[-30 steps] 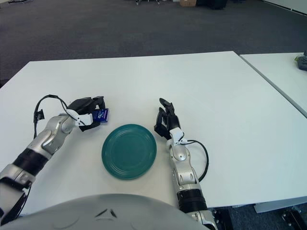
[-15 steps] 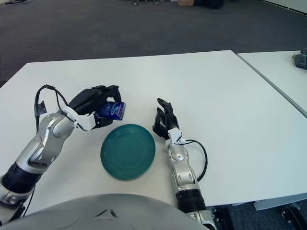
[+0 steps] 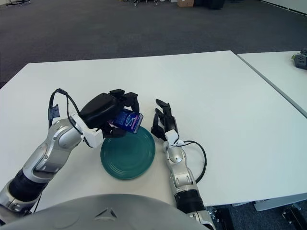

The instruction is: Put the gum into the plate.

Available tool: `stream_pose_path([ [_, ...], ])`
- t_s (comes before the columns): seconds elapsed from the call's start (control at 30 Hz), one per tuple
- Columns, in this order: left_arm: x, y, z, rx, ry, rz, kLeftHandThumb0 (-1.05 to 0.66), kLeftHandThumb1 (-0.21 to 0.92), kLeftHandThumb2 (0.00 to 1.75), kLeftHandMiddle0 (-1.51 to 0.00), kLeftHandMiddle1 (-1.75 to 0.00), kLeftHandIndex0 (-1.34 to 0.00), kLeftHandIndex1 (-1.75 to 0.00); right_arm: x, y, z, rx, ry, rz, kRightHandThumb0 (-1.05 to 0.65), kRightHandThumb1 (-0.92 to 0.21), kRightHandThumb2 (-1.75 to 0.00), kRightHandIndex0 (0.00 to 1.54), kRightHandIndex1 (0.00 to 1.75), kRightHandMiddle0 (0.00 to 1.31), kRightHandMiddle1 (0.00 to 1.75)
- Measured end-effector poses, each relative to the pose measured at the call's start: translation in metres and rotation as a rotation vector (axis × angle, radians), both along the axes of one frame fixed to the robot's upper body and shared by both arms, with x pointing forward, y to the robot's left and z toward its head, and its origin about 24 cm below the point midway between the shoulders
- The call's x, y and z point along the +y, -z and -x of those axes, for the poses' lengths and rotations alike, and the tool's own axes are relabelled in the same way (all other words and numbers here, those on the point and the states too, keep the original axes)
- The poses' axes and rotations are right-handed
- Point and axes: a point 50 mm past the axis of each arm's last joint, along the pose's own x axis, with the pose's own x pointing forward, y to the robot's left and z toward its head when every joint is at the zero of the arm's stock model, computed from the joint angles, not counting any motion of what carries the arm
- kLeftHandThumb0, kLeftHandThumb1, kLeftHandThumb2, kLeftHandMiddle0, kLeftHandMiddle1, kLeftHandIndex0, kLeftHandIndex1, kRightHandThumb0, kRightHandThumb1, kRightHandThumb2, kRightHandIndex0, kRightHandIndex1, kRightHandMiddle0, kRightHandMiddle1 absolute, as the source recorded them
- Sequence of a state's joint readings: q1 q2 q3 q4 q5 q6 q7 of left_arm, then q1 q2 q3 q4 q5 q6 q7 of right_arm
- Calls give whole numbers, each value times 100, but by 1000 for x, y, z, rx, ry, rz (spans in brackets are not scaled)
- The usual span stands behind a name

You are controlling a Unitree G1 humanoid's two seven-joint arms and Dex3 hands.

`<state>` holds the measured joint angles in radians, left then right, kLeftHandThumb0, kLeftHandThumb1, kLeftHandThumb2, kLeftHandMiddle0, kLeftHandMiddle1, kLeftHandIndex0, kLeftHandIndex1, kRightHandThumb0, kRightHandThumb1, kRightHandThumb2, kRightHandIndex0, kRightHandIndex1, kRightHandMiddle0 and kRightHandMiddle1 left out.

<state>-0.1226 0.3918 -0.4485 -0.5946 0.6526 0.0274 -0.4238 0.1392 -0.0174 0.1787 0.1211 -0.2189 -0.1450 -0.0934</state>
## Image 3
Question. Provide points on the wheeled equipment carts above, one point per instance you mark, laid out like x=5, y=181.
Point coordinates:
x=146, y=2

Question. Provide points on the teal ribbed plate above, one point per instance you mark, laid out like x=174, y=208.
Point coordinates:
x=129, y=155

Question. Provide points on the blue gum box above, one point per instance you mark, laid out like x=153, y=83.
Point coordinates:
x=129, y=121

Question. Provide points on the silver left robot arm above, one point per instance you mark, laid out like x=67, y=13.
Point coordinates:
x=57, y=141

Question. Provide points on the black metal floor bracket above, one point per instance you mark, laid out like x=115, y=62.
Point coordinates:
x=291, y=215

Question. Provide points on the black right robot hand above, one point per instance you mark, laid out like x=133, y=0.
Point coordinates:
x=168, y=122

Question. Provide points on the large black case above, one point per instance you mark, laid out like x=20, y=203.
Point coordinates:
x=209, y=4

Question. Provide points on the black tripod base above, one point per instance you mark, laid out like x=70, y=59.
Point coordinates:
x=19, y=2

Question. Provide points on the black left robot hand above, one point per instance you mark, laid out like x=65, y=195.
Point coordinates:
x=100, y=110

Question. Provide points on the dark grey device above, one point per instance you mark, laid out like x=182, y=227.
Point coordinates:
x=301, y=60

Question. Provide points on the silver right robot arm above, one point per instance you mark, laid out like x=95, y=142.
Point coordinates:
x=180, y=167

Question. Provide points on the silver robot torso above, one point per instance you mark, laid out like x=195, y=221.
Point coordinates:
x=108, y=213

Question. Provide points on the brown cardboard box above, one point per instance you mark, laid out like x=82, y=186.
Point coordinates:
x=185, y=3

